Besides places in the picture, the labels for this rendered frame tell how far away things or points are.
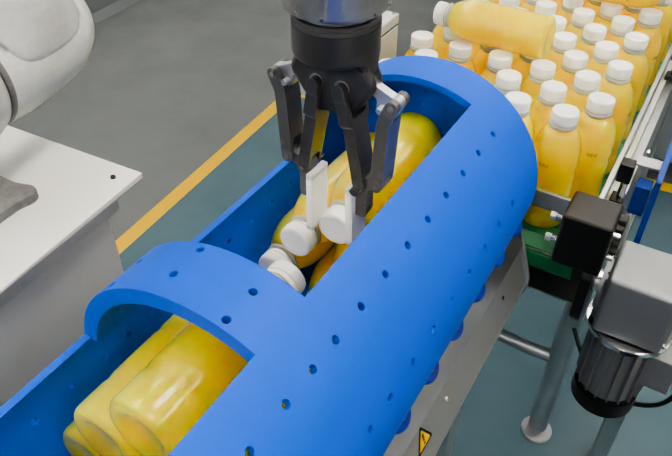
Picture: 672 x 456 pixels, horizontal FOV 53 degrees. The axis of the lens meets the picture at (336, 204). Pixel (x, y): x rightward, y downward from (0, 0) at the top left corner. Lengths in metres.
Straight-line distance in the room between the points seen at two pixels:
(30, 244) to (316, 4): 0.58
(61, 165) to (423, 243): 0.64
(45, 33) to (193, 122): 2.13
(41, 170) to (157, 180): 1.70
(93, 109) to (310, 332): 2.87
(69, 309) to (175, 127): 2.08
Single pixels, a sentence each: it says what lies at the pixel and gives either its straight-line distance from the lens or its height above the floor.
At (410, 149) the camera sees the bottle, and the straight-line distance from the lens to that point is 0.76.
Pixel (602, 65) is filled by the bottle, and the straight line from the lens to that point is 1.25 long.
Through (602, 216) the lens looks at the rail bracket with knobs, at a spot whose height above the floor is 1.00.
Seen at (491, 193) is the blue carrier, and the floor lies 1.16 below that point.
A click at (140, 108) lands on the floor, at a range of 3.27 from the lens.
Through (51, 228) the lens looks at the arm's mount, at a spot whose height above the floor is 1.01.
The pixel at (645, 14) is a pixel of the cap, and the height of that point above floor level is 1.10.
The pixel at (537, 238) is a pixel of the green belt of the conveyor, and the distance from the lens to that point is 1.11.
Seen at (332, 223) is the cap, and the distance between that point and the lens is 0.69.
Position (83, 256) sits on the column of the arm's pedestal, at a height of 0.92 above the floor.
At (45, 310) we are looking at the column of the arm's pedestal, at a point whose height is 0.89.
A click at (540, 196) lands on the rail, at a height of 0.97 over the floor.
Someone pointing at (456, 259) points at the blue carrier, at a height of 1.16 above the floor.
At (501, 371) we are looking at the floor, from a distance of 2.07.
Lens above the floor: 1.60
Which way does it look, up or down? 39 degrees down
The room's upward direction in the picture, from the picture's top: straight up
